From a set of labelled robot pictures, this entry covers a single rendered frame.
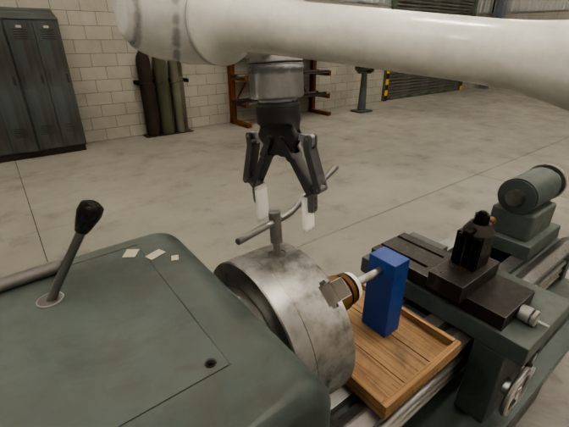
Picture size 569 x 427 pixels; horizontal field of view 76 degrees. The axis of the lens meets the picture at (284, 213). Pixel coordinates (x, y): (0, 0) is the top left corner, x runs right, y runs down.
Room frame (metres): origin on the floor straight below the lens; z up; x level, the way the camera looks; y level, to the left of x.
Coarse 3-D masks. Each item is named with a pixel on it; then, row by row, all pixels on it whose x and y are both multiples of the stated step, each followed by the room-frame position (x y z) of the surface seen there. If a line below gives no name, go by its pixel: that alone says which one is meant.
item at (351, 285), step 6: (330, 276) 0.67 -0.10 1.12; (336, 276) 0.67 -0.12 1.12; (342, 276) 0.67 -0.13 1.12; (348, 276) 0.67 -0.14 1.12; (348, 282) 0.66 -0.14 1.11; (354, 282) 0.66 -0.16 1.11; (348, 288) 0.64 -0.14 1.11; (354, 288) 0.65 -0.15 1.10; (354, 294) 0.64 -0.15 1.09; (348, 300) 0.62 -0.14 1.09; (354, 300) 0.64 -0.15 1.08; (348, 306) 0.62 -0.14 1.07
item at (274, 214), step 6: (270, 210) 0.59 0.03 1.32; (276, 210) 0.59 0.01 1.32; (270, 216) 0.58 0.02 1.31; (276, 216) 0.58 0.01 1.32; (276, 222) 0.57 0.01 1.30; (270, 228) 0.58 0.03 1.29; (276, 228) 0.57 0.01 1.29; (270, 234) 0.58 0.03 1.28; (276, 234) 0.57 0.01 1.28; (270, 240) 0.58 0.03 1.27; (276, 240) 0.57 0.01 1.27; (282, 240) 0.58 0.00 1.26; (276, 246) 0.57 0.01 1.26; (276, 252) 0.57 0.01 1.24
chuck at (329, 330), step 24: (264, 264) 0.54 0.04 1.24; (288, 264) 0.54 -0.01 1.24; (312, 264) 0.55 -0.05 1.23; (288, 288) 0.49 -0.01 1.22; (312, 288) 0.50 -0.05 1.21; (312, 312) 0.47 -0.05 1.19; (336, 312) 0.48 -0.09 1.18; (312, 336) 0.44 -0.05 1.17; (336, 336) 0.46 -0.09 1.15; (336, 360) 0.44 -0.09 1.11; (336, 384) 0.44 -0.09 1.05
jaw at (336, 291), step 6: (330, 282) 0.54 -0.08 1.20; (336, 282) 0.55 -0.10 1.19; (342, 282) 0.55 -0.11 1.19; (324, 288) 0.52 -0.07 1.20; (330, 288) 0.52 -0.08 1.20; (336, 288) 0.54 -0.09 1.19; (342, 288) 0.54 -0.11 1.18; (324, 294) 0.51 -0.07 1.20; (330, 294) 0.51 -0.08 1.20; (336, 294) 0.53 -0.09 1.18; (342, 294) 0.53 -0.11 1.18; (348, 294) 0.54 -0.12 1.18; (330, 300) 0.50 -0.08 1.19; (336, 300) 0.50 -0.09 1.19; (342, 300) 0.59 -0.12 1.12; (330, 306) 0.49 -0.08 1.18
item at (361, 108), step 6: (360, 72) 9.00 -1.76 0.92; (366, 72) 9.10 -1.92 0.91; (372, 72) 9.27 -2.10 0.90; (366, 78) 9.13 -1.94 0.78; (366, 84) 9.13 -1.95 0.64; (360, 90) 9.15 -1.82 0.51; (366, 90) 9.14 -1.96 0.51; (360, 96) 9.13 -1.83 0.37; (360, 102) 9.11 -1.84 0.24; (360, 108) 9.10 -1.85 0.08
